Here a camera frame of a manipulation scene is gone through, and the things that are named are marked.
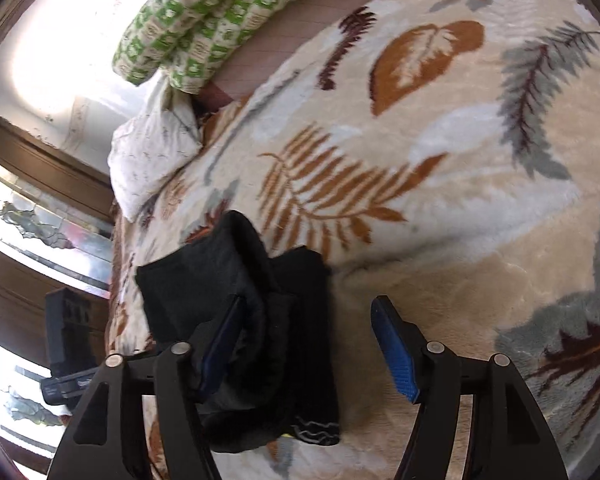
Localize black pants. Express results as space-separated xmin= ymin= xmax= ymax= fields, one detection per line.
xmin=135 ymin=210 xmax=342 ymax=453

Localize green patterned folded quilt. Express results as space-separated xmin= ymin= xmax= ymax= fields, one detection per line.
xmin=111 ymin=0 xmax=366 ymax=95

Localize cream leaf print blanket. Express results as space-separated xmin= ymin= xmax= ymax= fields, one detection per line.
xmin=105 ymin=0 xmax=600 ymax=480

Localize white pillow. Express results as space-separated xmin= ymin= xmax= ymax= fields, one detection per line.
xmin=107 ymin=80 xmax=204 ymax=222

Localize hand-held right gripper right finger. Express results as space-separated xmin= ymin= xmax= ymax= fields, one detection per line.
xmin=371 ymin=295 xmax=570 ymax=480

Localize pink bed sheet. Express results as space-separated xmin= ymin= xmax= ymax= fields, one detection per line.
xmin=200 ymin=0 xmax=496 ymax=111

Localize brown wooden glazed door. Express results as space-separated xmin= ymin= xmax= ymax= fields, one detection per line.
xmin=0 ymin=102 xmax=116 ymax=476

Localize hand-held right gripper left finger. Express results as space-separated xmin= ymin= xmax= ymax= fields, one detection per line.
xmin=46 ymin=296 xmax=246 ymax=480

